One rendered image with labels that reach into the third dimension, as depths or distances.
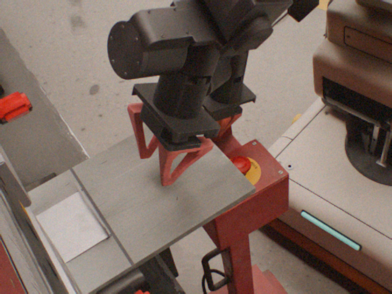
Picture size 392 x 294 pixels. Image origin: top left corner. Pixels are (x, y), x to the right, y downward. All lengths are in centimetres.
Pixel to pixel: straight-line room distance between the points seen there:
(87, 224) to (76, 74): 181
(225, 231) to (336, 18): 47
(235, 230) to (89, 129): 131
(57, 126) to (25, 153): 7
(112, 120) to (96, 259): 158
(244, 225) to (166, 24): 56
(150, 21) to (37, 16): 240
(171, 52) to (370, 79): 64
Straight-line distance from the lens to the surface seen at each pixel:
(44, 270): 27
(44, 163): 95
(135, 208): 69
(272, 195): 99
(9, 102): 39
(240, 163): 95
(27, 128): 102
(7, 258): 19
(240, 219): 98
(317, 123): 172
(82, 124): 224
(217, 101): 96
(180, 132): 59
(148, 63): 52
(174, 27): 53
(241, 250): 124
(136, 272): 34
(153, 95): 64
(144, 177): 71
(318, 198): 155
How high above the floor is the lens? 156
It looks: 50 degrees down
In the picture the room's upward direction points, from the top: 11 degrees counter-clockwise
